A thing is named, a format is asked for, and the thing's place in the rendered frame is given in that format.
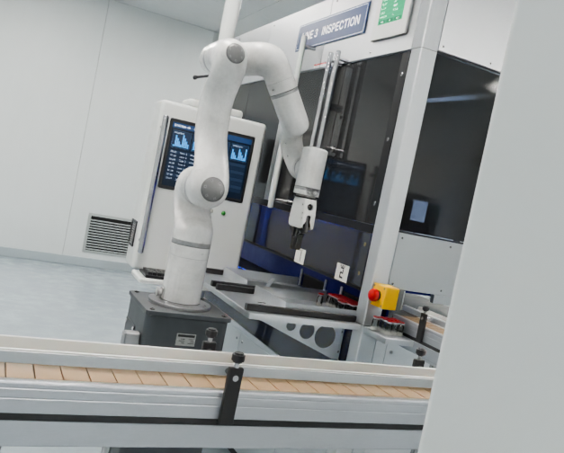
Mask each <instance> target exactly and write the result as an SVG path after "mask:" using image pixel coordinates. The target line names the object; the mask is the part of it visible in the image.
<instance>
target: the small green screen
mask: <svg viewBox="0 0 564 453"><path fill-rule="evenodd" d="M413 2H414V0H379V2H378V6H377V11H376V14H375V19H374V24H373V28H372V36H371V42H374V41H378V40H385V39H388V38H392V37H396V36H399V35H403V34H407V28H408V24H409V19H410V15H411V11H412V6H413Z"/></svg>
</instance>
